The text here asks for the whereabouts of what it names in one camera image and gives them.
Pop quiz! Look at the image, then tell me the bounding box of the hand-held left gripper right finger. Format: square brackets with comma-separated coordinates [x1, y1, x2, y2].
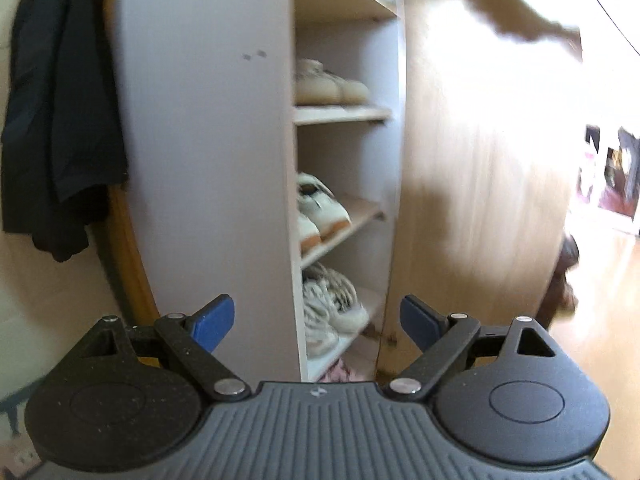
[382, 294, 558, 402]

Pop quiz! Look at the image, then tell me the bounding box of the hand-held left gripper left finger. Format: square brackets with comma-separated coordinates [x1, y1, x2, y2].
[82, 294, 253, 402]

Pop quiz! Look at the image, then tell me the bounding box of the white laced sneaker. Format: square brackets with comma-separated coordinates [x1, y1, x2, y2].
[302, 262, 371, 333]
[304, 310, 341, 358]

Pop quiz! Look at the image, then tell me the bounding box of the pink cloth item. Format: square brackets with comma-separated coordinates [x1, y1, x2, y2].
[320, 360, 368, 383]

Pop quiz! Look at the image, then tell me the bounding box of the white sneaker brown sole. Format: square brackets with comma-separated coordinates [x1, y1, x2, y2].
[297, 172, 353, 241]
[298, 212, 322, 256]

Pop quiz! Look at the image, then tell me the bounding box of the wooden cabinet door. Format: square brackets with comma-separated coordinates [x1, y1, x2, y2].
[375, 0, 583, 386]

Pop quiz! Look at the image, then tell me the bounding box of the brown leather sofa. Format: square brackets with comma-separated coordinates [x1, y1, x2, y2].
[540, 232, 581, 328]

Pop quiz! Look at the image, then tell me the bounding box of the white shoe cabinet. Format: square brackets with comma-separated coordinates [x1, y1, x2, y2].
[102, 0, 406, 383]

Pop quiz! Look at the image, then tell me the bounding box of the beige shoe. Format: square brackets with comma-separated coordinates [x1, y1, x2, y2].
[295, 58, 345, 107]
[327, 72, 371, 106]

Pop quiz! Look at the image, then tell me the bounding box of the black hanging garment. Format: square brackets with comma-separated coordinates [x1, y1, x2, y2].
[0, 0, 131, 263]

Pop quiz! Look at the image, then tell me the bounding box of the blurred beige cloth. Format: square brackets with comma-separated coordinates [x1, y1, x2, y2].
[462, 0, 583, 63]

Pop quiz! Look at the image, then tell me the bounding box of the wooden door frame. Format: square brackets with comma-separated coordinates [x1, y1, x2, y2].
[102, 185, 161, 321]

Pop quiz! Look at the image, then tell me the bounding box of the black cable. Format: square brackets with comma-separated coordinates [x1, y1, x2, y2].
[582, 0, 640, 56]

